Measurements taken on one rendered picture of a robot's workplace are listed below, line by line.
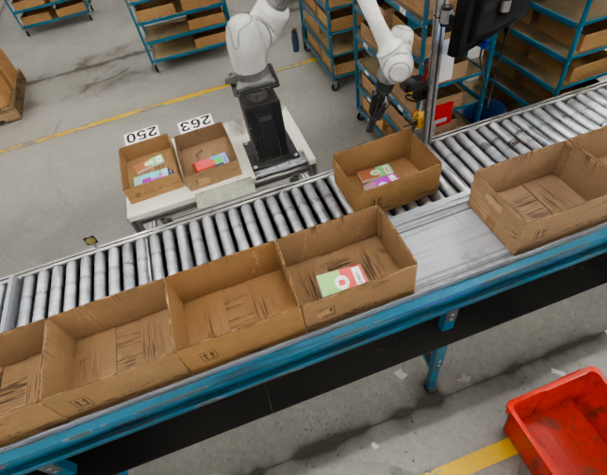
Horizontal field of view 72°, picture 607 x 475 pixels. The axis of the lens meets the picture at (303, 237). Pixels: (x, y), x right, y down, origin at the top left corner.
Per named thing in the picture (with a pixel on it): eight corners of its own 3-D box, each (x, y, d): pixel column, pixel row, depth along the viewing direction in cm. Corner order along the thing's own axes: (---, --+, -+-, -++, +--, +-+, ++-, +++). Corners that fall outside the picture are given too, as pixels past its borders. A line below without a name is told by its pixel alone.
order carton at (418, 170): (405, 155, 209) (407, 127, 196) (438, 191, 190) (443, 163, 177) (334, 182, 203) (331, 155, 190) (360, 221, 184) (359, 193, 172)
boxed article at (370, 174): (357, 173, 204) (357, 171, 203) (388, 166, 205) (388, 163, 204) (362, 184, 199) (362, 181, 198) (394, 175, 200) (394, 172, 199)
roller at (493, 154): (463, 136, 220) (471, 134, 221) (529, 198, 186) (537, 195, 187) (466, 128, 216) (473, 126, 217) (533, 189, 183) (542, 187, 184)
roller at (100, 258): (107, 253, 199) (103, 247, 195) (109, 348, 165) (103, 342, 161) (97, 257, 198) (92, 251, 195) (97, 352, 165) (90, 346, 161)
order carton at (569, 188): (552, 172, 170) (566, 139, 157) (609, 221, 151) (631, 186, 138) (466, 203, 166) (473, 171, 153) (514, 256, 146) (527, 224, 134)
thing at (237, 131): (286, 108, 257) (285, 104, 255) (317, 162, 219) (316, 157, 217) (125, 156, 246) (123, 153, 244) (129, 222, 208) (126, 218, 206)
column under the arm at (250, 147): (242, 144, 234) (226, 90, 209) (286, 131, 236) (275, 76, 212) (253, 171, 217) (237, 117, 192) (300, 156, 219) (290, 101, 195)
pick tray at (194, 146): (226, 136, 241) (221, 121, 234) (243, 173, 216) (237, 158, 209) (179, 151, 238) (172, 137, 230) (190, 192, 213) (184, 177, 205)
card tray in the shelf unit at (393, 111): (387, 114, 304) (387, 102, 296) (425, 102, 307) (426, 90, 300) (415, 144, 278) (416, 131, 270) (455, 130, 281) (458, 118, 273)
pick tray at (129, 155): (174, 146, 241) (168, 132, 233) (185, 187, 216) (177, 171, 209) (125, 162, 237) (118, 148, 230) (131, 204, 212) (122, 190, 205)
